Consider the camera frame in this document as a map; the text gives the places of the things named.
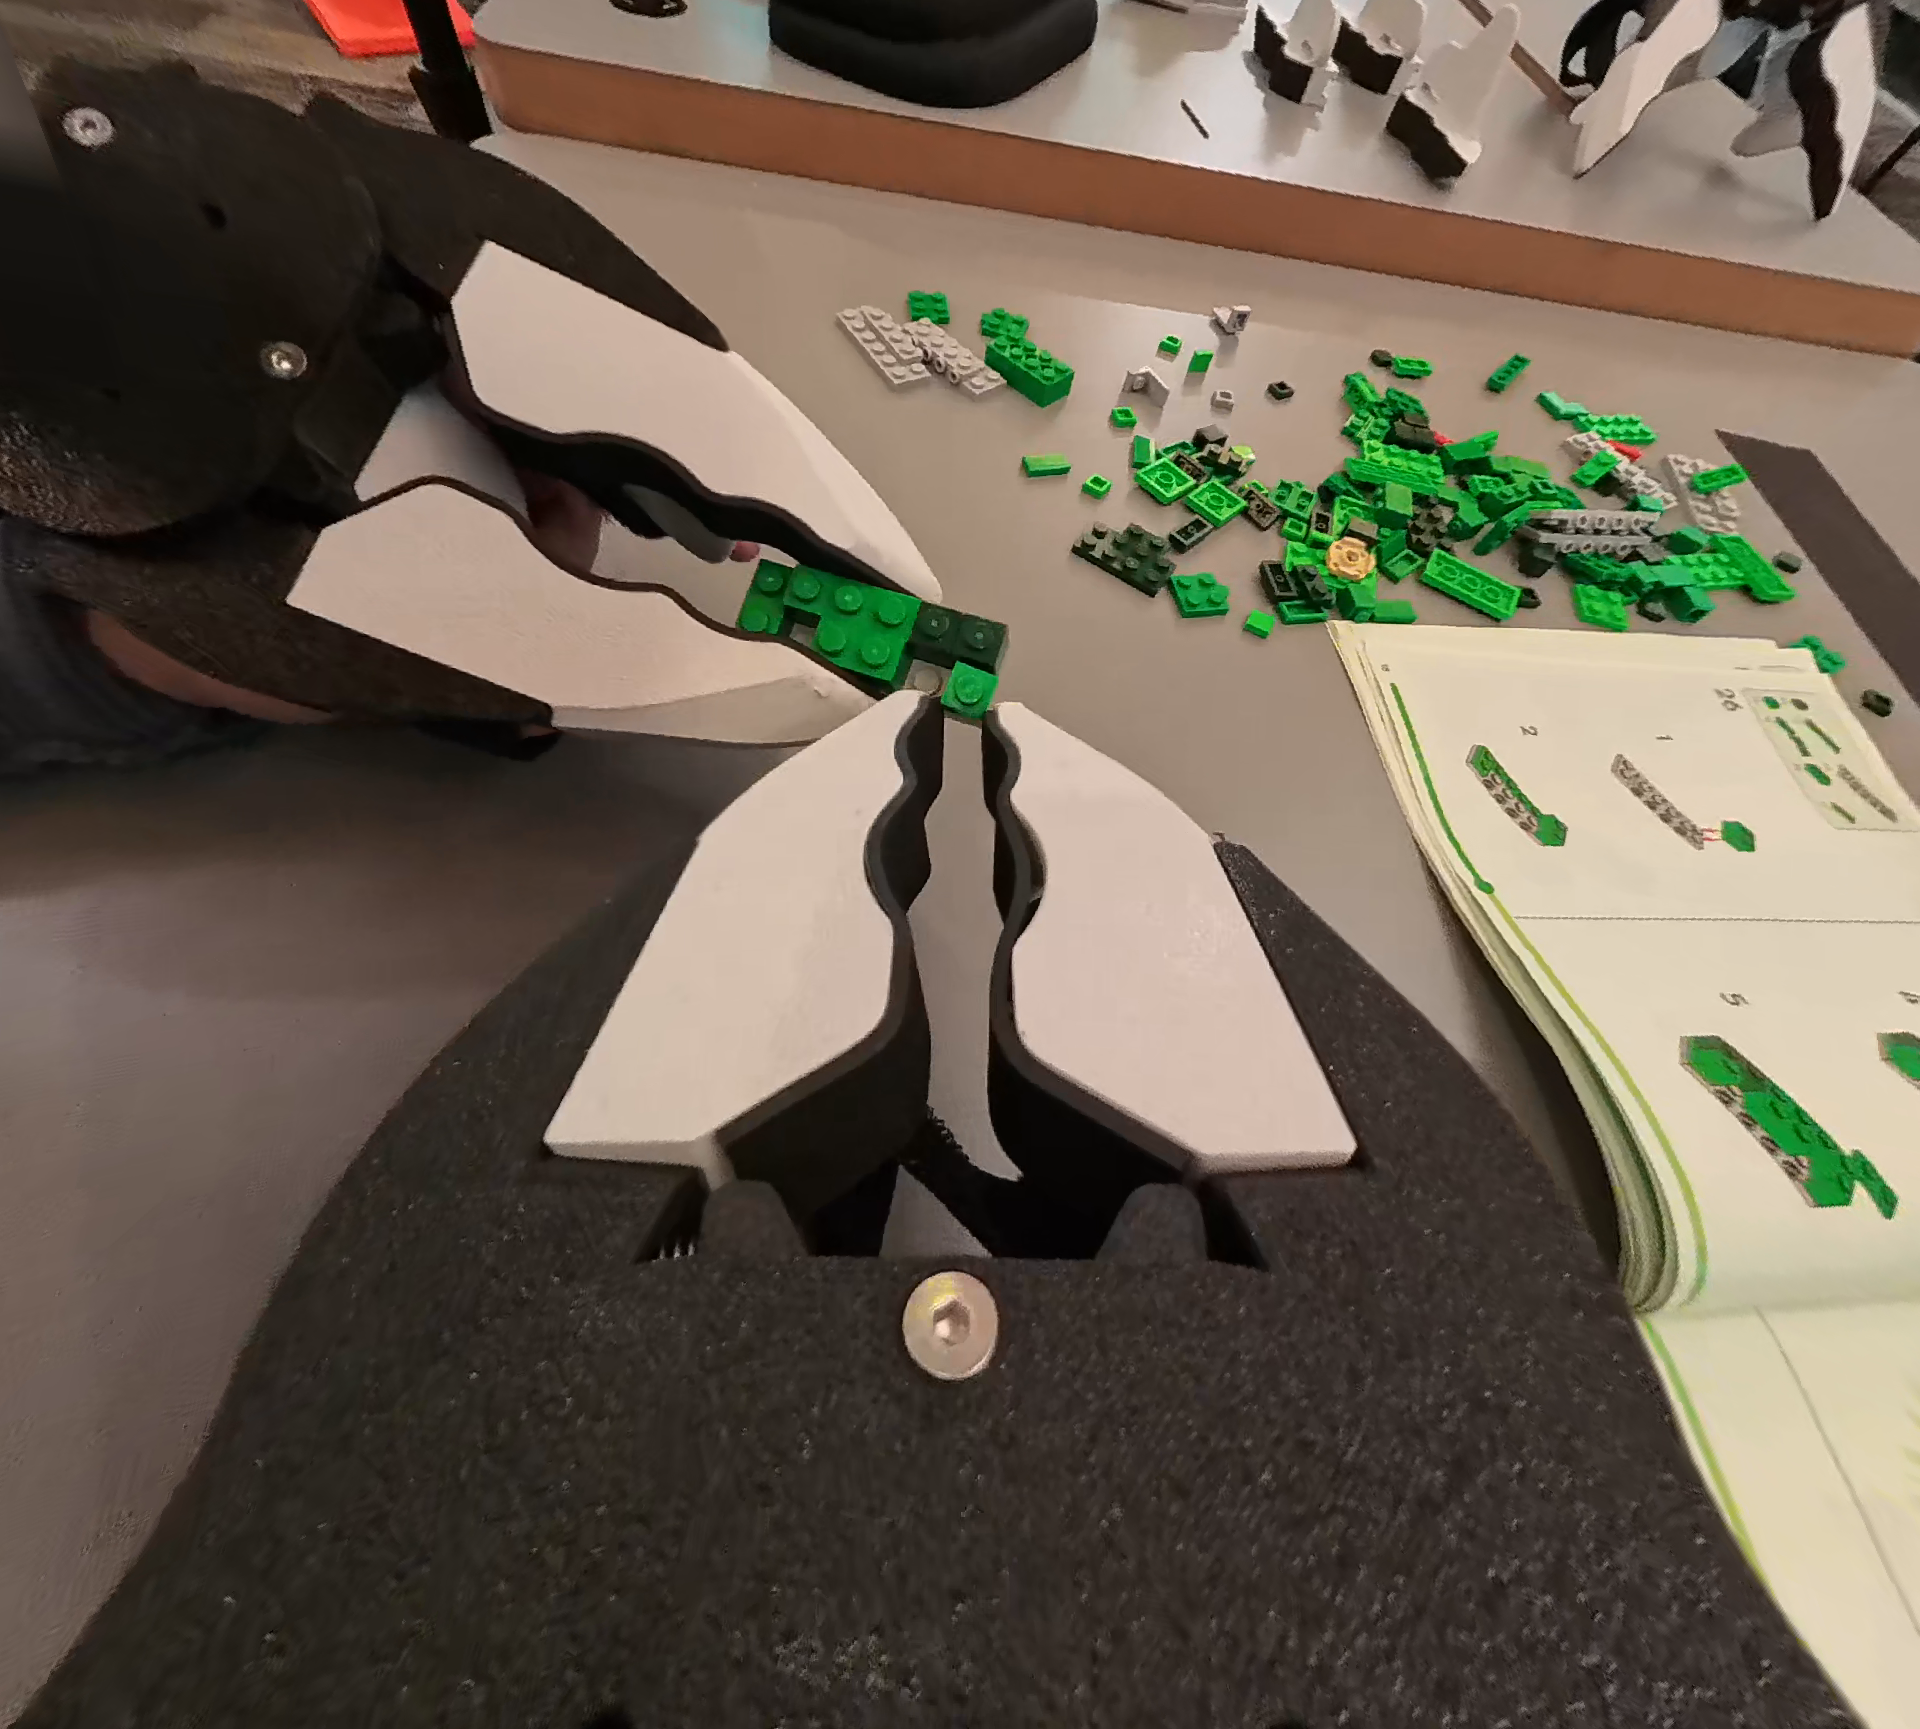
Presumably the pile of loose green bricks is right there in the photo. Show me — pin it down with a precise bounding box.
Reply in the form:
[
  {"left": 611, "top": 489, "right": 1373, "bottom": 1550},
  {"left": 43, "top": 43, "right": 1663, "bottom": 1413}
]
[{"left": 835, "top": 288, "right": 1895, "bottom": 718}]

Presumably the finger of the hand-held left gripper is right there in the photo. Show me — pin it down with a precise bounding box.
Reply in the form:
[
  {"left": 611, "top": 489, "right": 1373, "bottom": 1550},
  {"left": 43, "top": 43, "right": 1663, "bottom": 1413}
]
[
  {"left": 446, "top": 240, "right": 947, "bottom": 609},
  {"left": 284, "top": 479, "right": 879, "bottom": 749}
]

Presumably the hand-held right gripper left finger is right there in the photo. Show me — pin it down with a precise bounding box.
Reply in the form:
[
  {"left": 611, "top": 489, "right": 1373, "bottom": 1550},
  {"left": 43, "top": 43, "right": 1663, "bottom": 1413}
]
[{"left": 541, "top": 690, "right": 947, "bottom": 1259}]

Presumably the brick instruction booklet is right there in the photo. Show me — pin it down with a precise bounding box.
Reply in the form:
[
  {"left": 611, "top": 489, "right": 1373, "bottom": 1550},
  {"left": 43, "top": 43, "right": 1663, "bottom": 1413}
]
[{"left": 1326, "top": 619, "right": 1920, "bottom": 1729}]

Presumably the person's left hand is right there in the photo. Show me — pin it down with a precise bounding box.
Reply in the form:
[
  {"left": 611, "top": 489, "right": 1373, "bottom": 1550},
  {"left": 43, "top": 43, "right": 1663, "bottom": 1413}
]
[{"left": 523, "top": 468, "right": 620, "bottom": 578}]

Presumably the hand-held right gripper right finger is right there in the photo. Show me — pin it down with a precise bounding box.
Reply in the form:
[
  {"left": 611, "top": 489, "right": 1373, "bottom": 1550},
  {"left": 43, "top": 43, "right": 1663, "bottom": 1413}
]
[{"left": 977, "top": 700, "right": 1362, "bottom": 1263}]

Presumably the person's left forearm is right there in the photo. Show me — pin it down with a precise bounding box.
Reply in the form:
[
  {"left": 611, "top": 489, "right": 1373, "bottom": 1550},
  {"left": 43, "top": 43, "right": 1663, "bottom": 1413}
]
[{"left": 0, "top": 515, "right": 350, "bottom": 775}]

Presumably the green and grey brick assembly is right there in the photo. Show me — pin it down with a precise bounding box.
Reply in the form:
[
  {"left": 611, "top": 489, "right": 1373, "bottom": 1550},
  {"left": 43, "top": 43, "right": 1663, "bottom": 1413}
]
[{"left": 614, "top": 479, "right": 1010, "bottom": 723}]

